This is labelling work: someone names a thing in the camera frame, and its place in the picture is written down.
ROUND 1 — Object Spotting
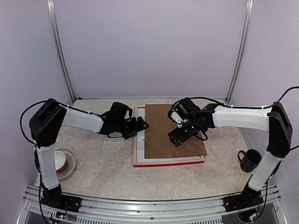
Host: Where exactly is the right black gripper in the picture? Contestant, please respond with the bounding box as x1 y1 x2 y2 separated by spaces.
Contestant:
168 119 200 147

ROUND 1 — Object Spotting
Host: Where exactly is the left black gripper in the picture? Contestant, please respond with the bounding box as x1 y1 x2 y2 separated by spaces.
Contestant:
115 116 150 140

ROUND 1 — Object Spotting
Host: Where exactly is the brown backing board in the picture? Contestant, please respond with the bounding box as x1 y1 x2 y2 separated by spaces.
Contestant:
144 104 207 159

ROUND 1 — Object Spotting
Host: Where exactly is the red wooden picture frame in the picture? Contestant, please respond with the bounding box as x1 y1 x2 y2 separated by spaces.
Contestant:
133 104 207 167

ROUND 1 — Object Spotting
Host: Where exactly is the cat photo print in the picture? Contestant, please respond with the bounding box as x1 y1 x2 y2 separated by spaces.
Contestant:
133 130 205 168

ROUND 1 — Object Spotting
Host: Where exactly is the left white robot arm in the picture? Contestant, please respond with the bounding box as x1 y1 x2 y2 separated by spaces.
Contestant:
29 98 149 212

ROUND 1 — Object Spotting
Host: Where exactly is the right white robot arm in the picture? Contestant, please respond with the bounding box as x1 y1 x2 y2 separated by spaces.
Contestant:
167 98 292 212

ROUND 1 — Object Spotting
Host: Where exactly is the dark green mug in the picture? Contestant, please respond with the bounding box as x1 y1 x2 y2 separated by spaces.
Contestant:
237 149 262 173

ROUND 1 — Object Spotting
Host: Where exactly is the white red bowl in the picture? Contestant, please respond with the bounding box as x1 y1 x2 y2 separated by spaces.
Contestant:
54 150 66 173

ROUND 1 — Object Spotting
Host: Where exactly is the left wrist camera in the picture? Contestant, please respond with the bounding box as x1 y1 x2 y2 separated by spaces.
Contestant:
109 102 133 121

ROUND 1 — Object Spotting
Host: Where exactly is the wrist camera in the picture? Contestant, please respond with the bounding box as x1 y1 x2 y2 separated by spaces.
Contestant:
167 98 201 125
109 102 133 121

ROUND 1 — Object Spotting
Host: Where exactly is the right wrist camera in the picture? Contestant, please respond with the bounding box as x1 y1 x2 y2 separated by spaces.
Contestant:
167 98 201 125

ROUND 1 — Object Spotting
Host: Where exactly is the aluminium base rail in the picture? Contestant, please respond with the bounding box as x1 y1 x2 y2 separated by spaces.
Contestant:
14 185 290 224

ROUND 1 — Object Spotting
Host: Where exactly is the right aluminium post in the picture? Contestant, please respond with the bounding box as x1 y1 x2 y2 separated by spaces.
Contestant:
225 0 254 103

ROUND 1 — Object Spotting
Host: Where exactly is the aluminium post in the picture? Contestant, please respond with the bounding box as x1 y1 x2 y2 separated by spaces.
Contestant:
225 0 254 103
47 0 76 103

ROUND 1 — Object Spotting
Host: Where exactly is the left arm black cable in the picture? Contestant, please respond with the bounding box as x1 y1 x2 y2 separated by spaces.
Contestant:
20 100 50 144

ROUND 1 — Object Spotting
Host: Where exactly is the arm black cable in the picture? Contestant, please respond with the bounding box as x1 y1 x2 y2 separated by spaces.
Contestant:
20 100 50 144
193 86 299 109

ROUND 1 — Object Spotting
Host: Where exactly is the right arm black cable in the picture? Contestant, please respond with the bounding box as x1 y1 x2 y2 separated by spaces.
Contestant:
193 86 299 109

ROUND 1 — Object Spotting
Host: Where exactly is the left aluminium post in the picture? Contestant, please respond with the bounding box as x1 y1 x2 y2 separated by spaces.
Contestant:
47 0 76 103

